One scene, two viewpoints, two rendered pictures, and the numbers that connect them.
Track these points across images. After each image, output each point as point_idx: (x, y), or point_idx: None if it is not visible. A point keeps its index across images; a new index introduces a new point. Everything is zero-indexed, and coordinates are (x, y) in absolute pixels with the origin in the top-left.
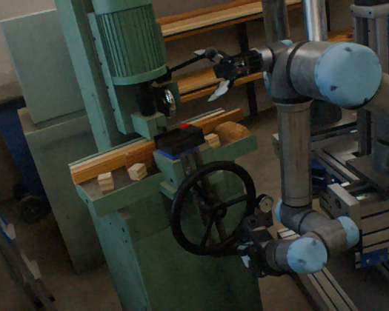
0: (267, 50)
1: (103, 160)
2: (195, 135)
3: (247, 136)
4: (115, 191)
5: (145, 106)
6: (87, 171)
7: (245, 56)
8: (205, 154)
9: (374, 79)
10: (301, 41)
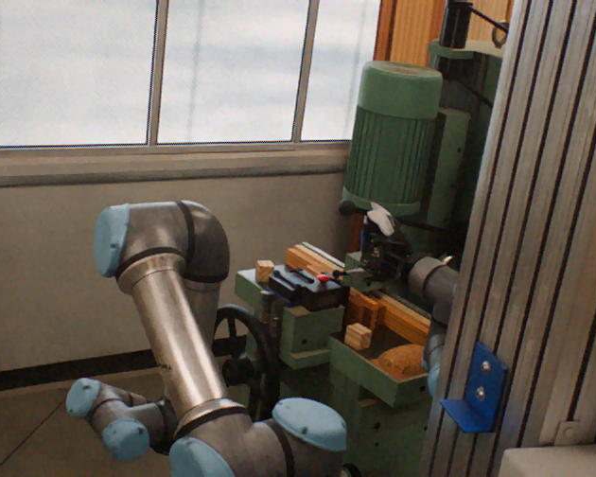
0: (425, 270)
1: (316, 263)
2: (306, 292)
3: (386, 374)
4: (253, 283)
5: (362, 240)
6: (296, 258)
7: (383, 248)
8: (288, 317)
9: (106, 258)
10: (186, 202)
